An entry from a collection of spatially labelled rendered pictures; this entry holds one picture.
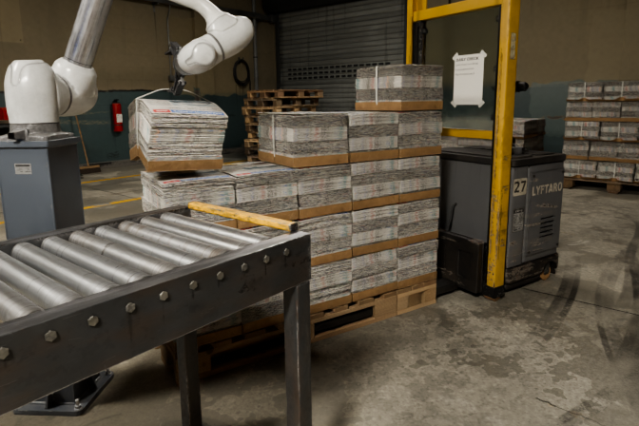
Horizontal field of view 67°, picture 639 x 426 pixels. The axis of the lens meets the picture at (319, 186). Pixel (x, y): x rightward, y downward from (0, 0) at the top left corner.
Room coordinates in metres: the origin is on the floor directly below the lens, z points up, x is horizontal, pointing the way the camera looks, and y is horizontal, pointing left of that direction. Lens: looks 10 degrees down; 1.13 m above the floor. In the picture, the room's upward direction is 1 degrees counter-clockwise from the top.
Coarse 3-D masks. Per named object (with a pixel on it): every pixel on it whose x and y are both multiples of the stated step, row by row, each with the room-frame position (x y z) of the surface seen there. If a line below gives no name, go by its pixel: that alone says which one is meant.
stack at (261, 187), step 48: (144, 192) 2.04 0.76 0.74; (192, 192) 1.81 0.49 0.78; (240, 192) 1.92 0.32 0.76; (288, 192) 2.04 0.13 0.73; (336, 192) 2.17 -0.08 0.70; (384, 192) 2.32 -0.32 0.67; (336, 240) 2.17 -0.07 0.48; (384, 240) 2.32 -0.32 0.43; (336, 288) 2.17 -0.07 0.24; (240, 336) 2.12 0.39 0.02
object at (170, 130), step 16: (144, 112) 1.80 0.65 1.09; (160, 112) 1.71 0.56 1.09; (176, 112) 1.74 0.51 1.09; (192, 112) 1.78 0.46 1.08; (208, 112) 1.82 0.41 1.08; (144, 128) 1.78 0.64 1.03; (160, 128) 1.73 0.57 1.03; (176, 128) 1.76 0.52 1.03; (192, 128) 1.79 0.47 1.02; (208, 128) 1.82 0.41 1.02; (224, 128) 1.85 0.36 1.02; (144, 144) 1.77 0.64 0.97; (160, 144) 1.74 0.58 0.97; (176, 144) 1.77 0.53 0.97; (192, 144) 1.81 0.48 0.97; (208, 144) 1.84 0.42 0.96; (160, 160) 1.76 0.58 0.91; (176, 160) 1.79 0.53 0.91
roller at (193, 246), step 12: (120, 228) 1.27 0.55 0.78; (132, 228) 1.24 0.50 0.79; (144, 228) 1.22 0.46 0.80; (156, 240) 1.16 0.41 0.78; (168, 240) 1.13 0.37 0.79; (180, 240) 1.11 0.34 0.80; (192, 240) 1.10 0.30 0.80; (192, 252) 1.06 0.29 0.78; (204, 252) 1.04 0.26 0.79; (216, 252) 1.02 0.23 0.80
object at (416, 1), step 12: (408, 0) 3.11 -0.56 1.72; (420, 0) 3.13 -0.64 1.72; (408, 12) 3.11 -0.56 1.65; (408, 24) 3.11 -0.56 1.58; (408, 36) 3.11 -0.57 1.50; (420, 36) 3.08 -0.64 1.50; (408, 48) 3.11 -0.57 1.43; (420, 48) 3.08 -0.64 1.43; (408, 60) 3.11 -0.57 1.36; (420, 60) 3.08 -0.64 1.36
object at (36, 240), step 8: (168, 208) 1.45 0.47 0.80; (176, 208) 1.45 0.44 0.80; (184, 208) 1.46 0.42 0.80; (128, 216) 1.35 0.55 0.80; (136, 216) 1.35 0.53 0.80; (144, 216) 1.35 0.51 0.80; (152, 216) 1.37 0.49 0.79; (160, 216) 1.39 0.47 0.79; (88, 224) 1.26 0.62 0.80; (96, 224) 1.26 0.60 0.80; (104, 224) 1.26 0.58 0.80; (112, 224) 1.28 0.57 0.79; (48, 232) 1.19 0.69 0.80; (56, 232) 1.19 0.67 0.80; (64, 232) 1.19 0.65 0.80; (72, 232) 1.20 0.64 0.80; (88, 232) 1.23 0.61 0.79; (8, 240) 1.12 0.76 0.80; (16, 240) 1.12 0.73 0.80; (24, 240) 1.12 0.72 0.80; (32, 240) 1.13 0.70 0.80; (40, 240) 1.14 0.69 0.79; (0, 248) 1.07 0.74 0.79; (8, 248) 1.08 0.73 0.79
